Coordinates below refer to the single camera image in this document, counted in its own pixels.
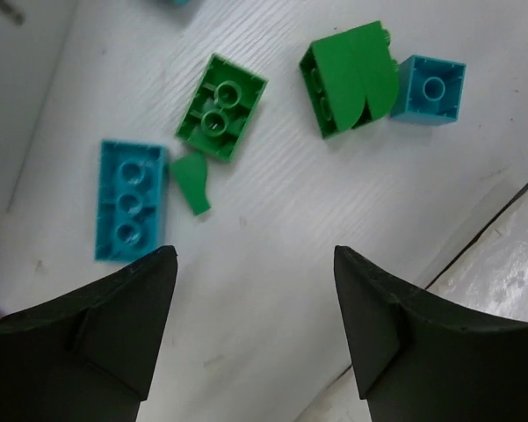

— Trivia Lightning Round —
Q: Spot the green lego brick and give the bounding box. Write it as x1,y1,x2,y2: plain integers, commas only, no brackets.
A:
176,54,267,163

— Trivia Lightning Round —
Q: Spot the small teal square lego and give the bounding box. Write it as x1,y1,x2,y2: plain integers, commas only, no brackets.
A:
389,55,467,126

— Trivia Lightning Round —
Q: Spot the green rounded lego block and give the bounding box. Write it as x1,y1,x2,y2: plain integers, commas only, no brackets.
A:
299,21,399,139

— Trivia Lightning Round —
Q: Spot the teal long lego overturned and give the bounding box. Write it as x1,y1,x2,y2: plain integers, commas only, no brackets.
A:
94,139,169,262

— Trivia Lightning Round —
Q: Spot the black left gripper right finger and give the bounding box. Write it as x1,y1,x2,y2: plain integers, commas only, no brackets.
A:
334,246,528,421

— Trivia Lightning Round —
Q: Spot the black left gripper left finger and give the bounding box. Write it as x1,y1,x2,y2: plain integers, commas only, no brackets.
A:
0,245,177,421

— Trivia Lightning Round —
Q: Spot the small green lego slope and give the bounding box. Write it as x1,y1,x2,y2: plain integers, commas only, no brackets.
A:
169,151,211,215

